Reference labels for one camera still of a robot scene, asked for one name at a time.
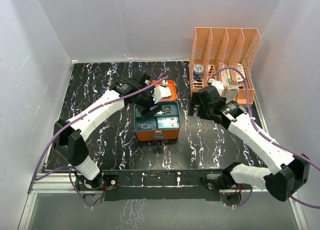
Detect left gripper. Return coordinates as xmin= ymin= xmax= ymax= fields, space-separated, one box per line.
xmin=135 ymin=85 xmax=163 ymax=119

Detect black handled scissors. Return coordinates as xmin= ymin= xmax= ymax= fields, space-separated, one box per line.
xmin=157 ymin=105 xmax=172 ymax=115

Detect teal divided tray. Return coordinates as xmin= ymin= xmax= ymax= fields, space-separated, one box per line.
xmin=134 ymin=101 xmax=181 ymax=132

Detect white blue sachet packet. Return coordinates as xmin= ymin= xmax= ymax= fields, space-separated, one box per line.
xmin=157 ymin=116 xmax=180 ymax=129

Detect orange medicine box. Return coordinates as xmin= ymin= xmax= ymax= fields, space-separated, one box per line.
xmin=134 ymin=79 xmax=180 ymax=142

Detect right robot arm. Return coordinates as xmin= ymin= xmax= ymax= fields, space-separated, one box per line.
xmin=188 ymin=85 xmax=310 ymax=202

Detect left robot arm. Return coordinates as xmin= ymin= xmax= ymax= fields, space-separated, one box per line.
xmin=52 ymin=73 xmax=171 ymax=190

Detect blue round tin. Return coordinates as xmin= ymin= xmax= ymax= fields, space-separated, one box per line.
xmin=193 ymin=64 xmax=205 ymax=76

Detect white pill blister pack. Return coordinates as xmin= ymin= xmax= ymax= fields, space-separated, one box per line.
xmin=235 ymin=63 xmax=246 ymax=83

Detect peach desk file organizer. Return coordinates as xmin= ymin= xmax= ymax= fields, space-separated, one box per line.
xmin=189 ymin=27 xmax=261 ymax=107

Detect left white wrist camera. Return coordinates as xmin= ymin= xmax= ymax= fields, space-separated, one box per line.
xmin=152 ymin=80 xmax=172 ymax=104

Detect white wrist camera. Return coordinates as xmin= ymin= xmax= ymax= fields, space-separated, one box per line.
xmin=208 ymin=78 xmax=225 ymax=97
xmin=152 ymin=80 xmax=172 ymax=104

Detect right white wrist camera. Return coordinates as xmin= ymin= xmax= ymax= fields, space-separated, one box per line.
xmin=208 ymin=78 xmax=225 ymax=97

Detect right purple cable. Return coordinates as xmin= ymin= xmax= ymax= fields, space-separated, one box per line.
xmin=208 ymin=67 xmax=320 ymax=210

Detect aluminium frame rail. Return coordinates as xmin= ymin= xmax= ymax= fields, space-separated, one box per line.
xmin=19 ymin=174 xmax=309 ymax=230

